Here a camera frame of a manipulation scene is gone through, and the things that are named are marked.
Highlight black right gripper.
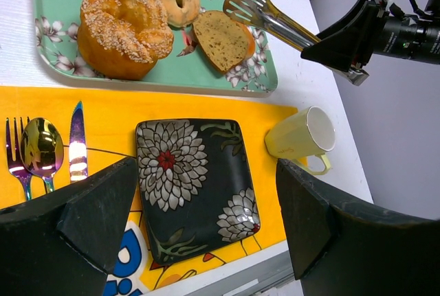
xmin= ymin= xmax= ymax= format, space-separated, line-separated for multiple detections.
xmin=300 ymin=0 xmax=439 ymax=72

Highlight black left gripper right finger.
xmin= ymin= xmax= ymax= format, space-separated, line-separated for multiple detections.
xmin=276 ymin=159 xmax=439 ymax=295

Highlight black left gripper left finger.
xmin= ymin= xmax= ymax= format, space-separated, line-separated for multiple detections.
xmin=0 ymin=157 xmax=138 ymax=296

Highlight metal serving tongs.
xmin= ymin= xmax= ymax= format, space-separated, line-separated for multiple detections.
xmin=222 ymin=0 xmax=371 ymax=87

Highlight brown bread slice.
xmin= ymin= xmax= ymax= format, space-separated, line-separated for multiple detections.
xmin=192 ymin=10 xmax=252 ymax=73

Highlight iridescent fork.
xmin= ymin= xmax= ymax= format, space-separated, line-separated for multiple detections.
xmin=5 ymin=117 xmax=32 ymax=201

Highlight iridescent knife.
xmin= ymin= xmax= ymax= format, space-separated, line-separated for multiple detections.
xmin=68 ymin=101 xmax=88 ymax=183

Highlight iridescent spoon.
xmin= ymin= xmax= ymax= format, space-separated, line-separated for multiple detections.
xmin=20 ymin=117 xmax=64 ymax=193

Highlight glazed orange donut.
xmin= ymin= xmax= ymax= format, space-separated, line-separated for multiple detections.
xmin=241 ymin=24 xmax=256 ymax=60

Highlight pale green mug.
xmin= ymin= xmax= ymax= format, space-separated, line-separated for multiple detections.
xmin=265 ymin=106 xmax=336 ymax=175

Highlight yellow placemat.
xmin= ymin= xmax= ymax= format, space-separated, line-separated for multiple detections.
xmin=1 ymin=87 xmax=296 ymax=295

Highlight black floral square plate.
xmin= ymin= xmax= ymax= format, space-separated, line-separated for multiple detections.
xmin=135 ymin=118 xmax=261 ymax=266

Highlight sugar-crusted round bun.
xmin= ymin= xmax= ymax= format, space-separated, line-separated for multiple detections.
xmin=77 ymin=0 xmax=174 ymax=80

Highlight green floral tray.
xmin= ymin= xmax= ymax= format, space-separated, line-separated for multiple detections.
xmin=34 ymin=0 xmax=278 ymax=97

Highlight aluminium table frame rail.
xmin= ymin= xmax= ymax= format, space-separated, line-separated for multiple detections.
xmin=147 ymin=251 xmax=303 ymax=296

